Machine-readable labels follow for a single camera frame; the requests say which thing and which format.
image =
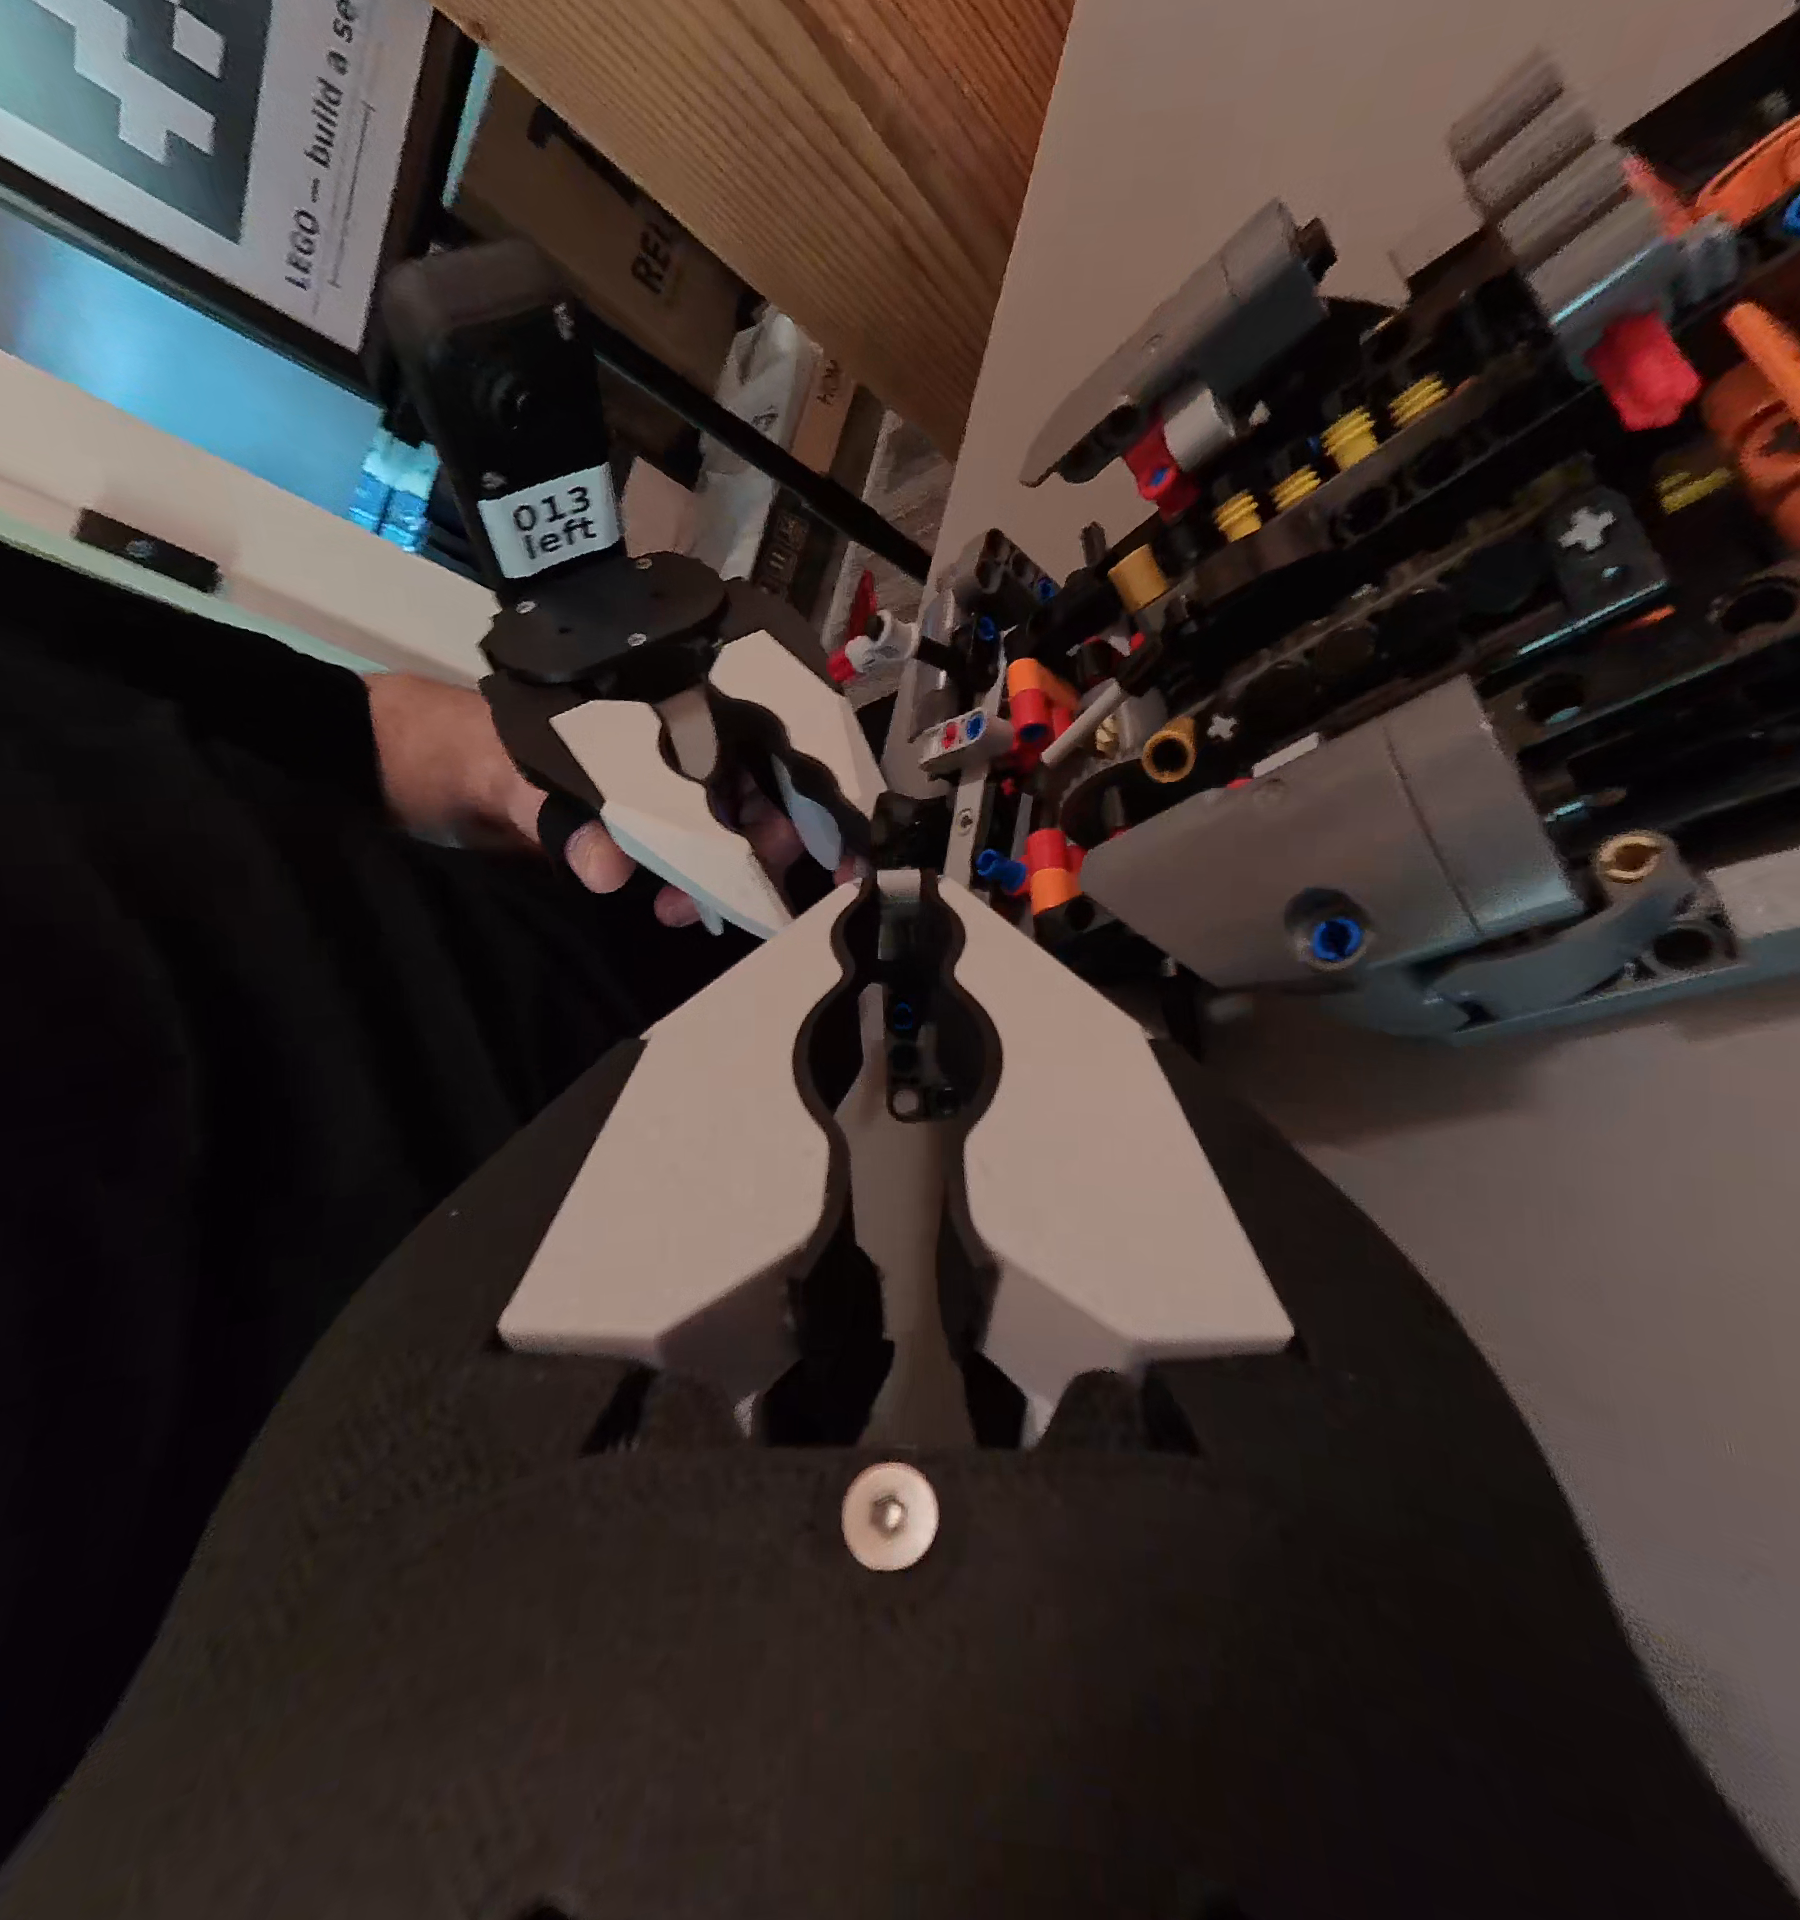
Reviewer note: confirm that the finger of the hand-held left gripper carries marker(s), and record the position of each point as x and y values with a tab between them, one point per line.
659	840
817	737

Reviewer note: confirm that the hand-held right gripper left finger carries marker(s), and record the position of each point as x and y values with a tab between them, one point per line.
691	1171

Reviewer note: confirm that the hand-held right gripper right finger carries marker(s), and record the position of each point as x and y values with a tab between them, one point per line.
1125	1186

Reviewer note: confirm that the black lego beam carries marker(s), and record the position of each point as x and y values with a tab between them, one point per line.
913	1036

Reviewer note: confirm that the multicoloured lego car model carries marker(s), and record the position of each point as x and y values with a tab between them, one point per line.
1440	812

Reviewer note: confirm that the person's left hand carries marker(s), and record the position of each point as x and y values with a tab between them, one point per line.
450	751

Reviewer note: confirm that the brown cardboard box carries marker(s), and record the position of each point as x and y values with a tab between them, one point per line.
616	226

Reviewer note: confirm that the wooden pillar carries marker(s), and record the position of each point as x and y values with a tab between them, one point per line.
840	180

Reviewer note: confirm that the black framed marker screen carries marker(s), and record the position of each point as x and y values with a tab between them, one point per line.
164	121

